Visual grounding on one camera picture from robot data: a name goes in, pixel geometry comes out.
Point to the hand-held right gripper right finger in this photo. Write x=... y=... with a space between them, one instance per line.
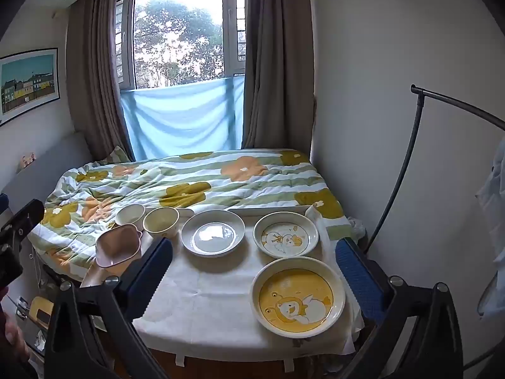
x=357 y=274

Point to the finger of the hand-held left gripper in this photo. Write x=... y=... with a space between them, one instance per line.
x=25 y=217
x=3 y=203

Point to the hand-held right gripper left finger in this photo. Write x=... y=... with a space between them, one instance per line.
x=154 y=264

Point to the pink square bowl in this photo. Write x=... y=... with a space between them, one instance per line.
x=118 y=248

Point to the yellow bear print plate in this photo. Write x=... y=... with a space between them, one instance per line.
x=298 y=298

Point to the plain white plate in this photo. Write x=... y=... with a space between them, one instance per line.
x=213 y=233

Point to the white duck print plate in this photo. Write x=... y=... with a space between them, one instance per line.
x=285 y=239

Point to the person's left hand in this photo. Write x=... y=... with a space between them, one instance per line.
x=14 y=339

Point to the cream bowl with duck print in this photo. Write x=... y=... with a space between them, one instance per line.
x=161 y=223

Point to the crumpled white cloth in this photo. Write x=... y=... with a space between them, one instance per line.
x=357 y=227

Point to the small pink figurine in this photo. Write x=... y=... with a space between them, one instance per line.
x=27 y=162

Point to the grey headboard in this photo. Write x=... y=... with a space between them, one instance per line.
x=43 y=166

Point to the yellow box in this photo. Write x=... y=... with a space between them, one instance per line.
x=39 y=312

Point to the plain white bowl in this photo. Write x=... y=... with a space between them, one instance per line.
x=130 y=215

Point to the white patterned tablecloth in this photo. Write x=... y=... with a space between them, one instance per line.
x=205 y=292

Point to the floral striped blanket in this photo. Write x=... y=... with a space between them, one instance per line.
x=197 y=181

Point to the green patterned pillow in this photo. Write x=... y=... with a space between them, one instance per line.
x=115 y=154

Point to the light blue window cloth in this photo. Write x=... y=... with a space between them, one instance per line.
x=177 y=118

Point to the brown curtain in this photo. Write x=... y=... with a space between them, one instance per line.
x=94 y=79
x=276 y=67

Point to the window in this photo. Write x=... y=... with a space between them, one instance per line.
x=177 y=35

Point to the framed wall poster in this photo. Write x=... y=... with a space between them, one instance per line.
x=27 y=83

